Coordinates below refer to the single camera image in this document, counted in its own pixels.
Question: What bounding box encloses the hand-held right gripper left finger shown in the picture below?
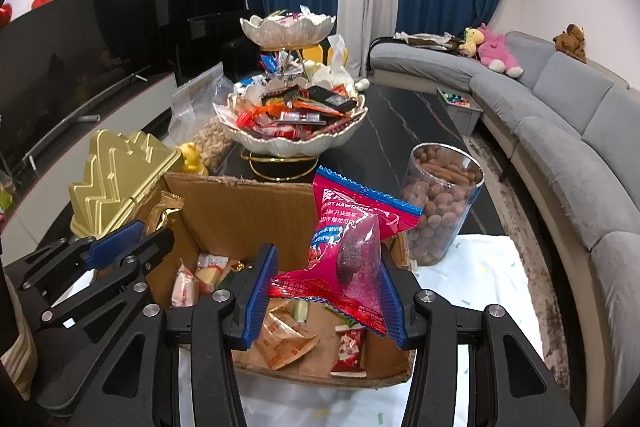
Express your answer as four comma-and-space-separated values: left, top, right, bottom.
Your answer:
67, 243, 279, 427

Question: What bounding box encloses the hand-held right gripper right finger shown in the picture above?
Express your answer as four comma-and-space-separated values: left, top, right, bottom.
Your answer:
377, 242, 583, 427

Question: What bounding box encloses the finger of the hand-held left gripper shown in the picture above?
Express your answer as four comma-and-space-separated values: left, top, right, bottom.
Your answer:
36, 228, 177, 329
6, 219, 144, 304

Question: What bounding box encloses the gold candy bar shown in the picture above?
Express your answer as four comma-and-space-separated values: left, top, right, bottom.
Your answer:
144, 191, 185, 238

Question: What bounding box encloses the pale pink snack packet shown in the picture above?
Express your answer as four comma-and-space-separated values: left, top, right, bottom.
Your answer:
171, 259, 201, 309

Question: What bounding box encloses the beige and orange snack packet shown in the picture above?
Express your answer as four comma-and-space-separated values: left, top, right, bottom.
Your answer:
262, 299, 321, 370

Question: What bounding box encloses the small red snack packet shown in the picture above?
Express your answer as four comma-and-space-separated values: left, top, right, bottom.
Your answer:
331, 324, 368, 375

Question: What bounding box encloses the white and yellow snack packet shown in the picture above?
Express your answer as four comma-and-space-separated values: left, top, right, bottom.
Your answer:
197, 253, 241, 293

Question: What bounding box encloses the brown cardboard box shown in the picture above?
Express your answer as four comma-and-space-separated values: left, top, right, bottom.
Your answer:
132, 172, 418, 390

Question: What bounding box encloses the large red snack packet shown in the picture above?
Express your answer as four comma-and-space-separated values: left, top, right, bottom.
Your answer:
269, 165, 425, 338

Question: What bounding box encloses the pile of assorted wrapped snacks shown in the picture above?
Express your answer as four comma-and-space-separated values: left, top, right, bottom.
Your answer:
227, 74, 363, 140

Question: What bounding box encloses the gold-lid candy jar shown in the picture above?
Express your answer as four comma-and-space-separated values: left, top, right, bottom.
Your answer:
69, 129, 183, 240

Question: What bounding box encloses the light blue speckled cloth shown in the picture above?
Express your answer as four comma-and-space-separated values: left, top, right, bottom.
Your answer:
175, 232, 546, 427

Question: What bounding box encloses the clear jar of coated nuts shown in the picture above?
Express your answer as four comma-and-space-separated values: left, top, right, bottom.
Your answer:
400, 143, 485, 267

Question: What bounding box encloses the clear plastic bag of peanuts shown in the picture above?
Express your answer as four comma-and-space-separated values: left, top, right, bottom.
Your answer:
170, 62, 251, 172

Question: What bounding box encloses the tiered white shell bowl stand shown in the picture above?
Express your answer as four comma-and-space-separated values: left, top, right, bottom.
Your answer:
213, 12, 369, 182

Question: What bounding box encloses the grey patterned rug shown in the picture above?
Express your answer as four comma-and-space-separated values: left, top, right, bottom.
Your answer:
462, 127, 571, 408

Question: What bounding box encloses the black flat television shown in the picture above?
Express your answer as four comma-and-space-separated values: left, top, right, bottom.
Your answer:
0, 0, 156, 168

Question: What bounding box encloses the grey storage bin with toys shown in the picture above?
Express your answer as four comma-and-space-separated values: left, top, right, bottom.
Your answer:
436, 87, 485, 135

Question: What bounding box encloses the white plastic bag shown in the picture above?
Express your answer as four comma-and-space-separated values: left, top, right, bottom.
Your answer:
305, 34, 368, 92

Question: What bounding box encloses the grey curved sofa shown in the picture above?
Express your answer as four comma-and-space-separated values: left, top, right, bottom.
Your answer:
369, 29, 640, 423

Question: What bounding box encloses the yellow chair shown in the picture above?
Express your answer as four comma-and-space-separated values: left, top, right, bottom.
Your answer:
302, 42, 348, 68

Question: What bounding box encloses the black upright piano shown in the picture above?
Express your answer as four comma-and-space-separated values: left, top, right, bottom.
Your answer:
150, 0, 251, 82

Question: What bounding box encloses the clothes pile on sofa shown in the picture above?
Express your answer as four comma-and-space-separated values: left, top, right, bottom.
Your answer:
392, 31, 468, 50

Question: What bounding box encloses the pink plush toy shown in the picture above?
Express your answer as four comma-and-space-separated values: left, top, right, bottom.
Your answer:
475, 23, 524, 78

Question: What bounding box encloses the yellow plush toy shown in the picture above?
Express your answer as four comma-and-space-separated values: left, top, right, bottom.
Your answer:
459, 27, 485, 58

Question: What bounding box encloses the brown plush toy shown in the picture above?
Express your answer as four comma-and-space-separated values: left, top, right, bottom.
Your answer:
552, 24, 587, 64

